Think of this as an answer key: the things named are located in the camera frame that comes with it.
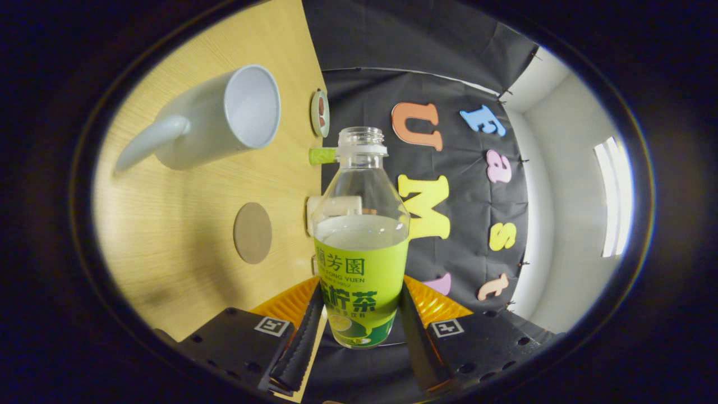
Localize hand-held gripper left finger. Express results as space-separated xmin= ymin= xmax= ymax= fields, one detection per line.
xmin=177 ymin=275 xmax=326 ymax=393

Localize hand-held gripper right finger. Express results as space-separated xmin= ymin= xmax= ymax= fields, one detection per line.
xmin=399 ymin=275 xmax=557 ymax=393

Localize green label juice bottle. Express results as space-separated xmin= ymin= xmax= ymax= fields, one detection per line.
xmin=311 ymin=127 xmax=411 ymax=349

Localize round brown coaster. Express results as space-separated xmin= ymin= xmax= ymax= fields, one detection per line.
xmin=233 ymin=202 xmax=273 ymax=265

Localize white cup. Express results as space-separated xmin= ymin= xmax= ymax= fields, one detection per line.
xmin=115 ymin=65 xmax=281 ymax=172

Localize white toaster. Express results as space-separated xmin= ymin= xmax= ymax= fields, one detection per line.
xmin=306 ymin=195 xmax=362 ymax=236

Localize wooden table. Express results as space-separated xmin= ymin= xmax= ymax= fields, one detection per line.
xmin=93 ymin=0 xmax=329 ymax=402

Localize pale green plate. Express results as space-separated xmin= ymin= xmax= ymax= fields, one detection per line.
xmin=311 ymin=90 xmax=330 ymax=138

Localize ceiling light panel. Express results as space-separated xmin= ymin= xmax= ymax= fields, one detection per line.
xmin=593 ymin=136 xmax=634 ymax=259

